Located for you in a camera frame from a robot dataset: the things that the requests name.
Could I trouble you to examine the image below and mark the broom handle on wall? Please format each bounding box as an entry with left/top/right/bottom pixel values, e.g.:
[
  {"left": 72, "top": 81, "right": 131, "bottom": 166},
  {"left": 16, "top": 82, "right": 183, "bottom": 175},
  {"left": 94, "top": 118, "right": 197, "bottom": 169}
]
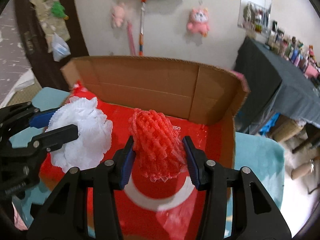
[{"left": 139, "top": 0, "right": 145, "bottom": 56}]

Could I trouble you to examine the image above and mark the pink cat plush on wall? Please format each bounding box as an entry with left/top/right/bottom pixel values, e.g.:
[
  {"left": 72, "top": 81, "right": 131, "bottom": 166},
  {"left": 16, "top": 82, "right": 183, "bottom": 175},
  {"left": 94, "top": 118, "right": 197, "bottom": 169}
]
[{"left": 187, "top": 8, "right": 210, "bottom": 37}]

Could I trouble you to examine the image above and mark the grey cloth covered side table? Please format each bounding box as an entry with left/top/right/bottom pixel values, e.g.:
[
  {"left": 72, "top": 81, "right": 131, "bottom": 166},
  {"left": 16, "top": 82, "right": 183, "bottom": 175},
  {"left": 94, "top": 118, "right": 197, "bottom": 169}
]
[{"left": 234, "top": 37, "right": 319, "bottom": 134}]

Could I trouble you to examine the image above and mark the plastic bag on door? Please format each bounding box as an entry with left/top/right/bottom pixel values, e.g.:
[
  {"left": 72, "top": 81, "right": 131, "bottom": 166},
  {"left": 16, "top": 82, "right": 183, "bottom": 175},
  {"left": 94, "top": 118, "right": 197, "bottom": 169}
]
[{"left": 51, "top": 33, "right": 71, "bottom": 62}]

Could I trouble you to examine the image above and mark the beige hanging door organizer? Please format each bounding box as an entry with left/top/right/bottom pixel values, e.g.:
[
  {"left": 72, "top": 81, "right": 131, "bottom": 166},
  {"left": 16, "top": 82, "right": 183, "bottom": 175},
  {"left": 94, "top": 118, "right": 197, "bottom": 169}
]
[{"left": 30, "top": 0, "right": 70, "bottom": 53}]

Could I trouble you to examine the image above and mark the dark wooden door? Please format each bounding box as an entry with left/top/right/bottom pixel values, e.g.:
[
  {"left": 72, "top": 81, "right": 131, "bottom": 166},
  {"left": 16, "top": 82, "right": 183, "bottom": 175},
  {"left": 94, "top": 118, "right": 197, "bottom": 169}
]
[{"left": 13, "top": 0, "right": 90, "bottom": 92}]

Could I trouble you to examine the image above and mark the red foam net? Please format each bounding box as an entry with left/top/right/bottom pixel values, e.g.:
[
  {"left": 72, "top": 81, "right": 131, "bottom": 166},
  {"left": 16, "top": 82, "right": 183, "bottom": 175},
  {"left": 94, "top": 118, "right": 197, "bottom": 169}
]
[{"left": 129, "top": 108, "right": 187, "bottom": 182}]

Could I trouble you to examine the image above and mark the cardboard box with red lining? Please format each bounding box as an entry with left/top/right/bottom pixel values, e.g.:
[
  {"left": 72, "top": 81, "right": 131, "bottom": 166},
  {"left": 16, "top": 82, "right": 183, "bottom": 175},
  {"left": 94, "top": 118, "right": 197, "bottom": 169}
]
[{"left": 61, "top": 56, "right": 249, "bottom": 239}]

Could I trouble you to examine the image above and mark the pale pink bunny plush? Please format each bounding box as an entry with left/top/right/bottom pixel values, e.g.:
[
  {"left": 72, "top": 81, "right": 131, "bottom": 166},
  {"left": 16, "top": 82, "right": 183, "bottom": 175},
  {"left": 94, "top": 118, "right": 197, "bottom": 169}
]
[{"left": 111, "top": 2, "right": 125, "bottom": 28}]

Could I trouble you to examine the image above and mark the white mesh bath pouf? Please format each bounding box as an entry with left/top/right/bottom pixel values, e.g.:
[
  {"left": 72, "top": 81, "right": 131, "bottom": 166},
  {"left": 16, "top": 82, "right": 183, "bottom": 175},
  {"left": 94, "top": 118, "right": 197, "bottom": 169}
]
[{"left": 47, "top": 96, "right": 113, "bottom": 173}]

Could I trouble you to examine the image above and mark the wall mirror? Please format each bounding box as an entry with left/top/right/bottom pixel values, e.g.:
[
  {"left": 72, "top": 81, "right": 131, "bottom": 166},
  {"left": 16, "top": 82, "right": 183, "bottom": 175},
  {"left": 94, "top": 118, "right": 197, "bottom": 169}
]
[{"left": 238, "top": 0, "right": 272, "bottom": 36}]

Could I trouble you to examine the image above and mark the green plush on door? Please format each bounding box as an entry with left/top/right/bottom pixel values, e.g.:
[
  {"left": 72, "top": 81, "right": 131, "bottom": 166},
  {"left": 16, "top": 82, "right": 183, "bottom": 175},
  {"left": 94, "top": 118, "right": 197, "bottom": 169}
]
[{"left": 51, "top": 1, "right": 69, "bottom": 20}]

